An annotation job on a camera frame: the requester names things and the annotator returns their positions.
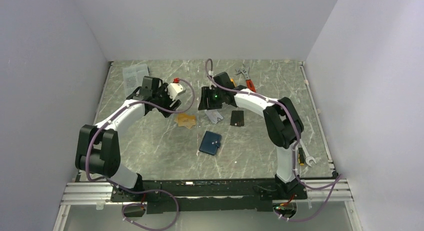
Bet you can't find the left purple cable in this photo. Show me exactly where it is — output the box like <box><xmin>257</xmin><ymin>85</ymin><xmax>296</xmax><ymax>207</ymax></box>
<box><xmin>85</xmin><ymin>78</ymin><xmax>196</xmax><ymax>231</ymax></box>

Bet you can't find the aluminium frame rail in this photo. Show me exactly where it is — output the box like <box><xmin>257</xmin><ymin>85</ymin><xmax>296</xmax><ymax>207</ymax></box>
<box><xmin>60</xmin><ymin>182</ymin><xmax>113</xmax><ymax>207</ymax></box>

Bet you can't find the silver card stack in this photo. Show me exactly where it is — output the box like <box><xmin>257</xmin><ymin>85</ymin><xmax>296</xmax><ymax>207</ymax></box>
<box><xmin>204</xmin><ymin>109</ymin><xmax>224</xmax><ymax>124</ymax></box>

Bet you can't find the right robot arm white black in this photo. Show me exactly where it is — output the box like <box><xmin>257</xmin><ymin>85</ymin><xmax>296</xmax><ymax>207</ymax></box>
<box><xmin>198</xmin><ymin>72</ymin><xmax>304</xmax><ymax>199</ymax></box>

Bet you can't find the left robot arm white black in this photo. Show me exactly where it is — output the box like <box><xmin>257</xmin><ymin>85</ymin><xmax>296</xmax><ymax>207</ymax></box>
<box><xmin>75</xmin><ymin>76</ymin><xmax>185</xmax><ymax>201</ymax></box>

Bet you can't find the black card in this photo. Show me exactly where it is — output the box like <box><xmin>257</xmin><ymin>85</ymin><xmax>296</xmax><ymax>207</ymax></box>
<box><xmin>230</xmin><ymin>110</ymin><xmax>245</xmax><ymax>127</ymax></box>

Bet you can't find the gold card stack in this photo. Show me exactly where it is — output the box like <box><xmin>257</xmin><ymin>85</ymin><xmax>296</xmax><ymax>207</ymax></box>
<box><xmin>174</xmin><ymin>113</ymin><xmax>196</xmax><ymax>129</ymax></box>

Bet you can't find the red handled adjustable wrench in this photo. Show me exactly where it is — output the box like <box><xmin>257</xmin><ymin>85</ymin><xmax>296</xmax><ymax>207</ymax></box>
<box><xmin>235</xmin><ymin>65</ymin><xmax>256</xmax><ymax>92</ymax></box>

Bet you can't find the clear plastic screw box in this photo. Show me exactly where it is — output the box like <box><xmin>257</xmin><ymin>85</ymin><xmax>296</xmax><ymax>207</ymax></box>
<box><xmin>122</xmin><ymin>63</ymin><xmax>150</xmax><ymax>97</ymax></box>

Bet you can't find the blue leather card holder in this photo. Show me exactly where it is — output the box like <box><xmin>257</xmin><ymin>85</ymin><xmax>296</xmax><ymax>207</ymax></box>
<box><xmin>198</xmin><ymin>131</ymin><xmax>222</xmax><ymax>156</ymax></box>

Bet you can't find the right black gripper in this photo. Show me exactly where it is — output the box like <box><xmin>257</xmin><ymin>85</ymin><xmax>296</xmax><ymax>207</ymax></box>
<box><xmin>197</xmin><ymin>86</ymin><xmax>224</xmax><ymax>111</ymax></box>

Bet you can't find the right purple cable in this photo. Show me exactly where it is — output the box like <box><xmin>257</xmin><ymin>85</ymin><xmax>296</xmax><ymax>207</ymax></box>
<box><xmin>204</xmin><ymin>58</ymin><xmax>344</xmax><ymax>223</ymax></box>

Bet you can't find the purple cable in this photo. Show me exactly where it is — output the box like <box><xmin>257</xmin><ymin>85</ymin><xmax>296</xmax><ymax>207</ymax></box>
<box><xmin>204</xmin><ymin>58</ymin><xmax>344</xmax><ymax>223</ymax></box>
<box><xmin>85</xmin><ymin>78</ymin><xmax>196</xmax><ymax>231</ymax></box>

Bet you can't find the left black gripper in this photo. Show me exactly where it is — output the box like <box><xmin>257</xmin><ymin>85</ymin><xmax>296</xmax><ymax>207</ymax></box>
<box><xmin>153</xmin><ymin>83</ymin><xmax>182</xmax><ymax>118</ymax></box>

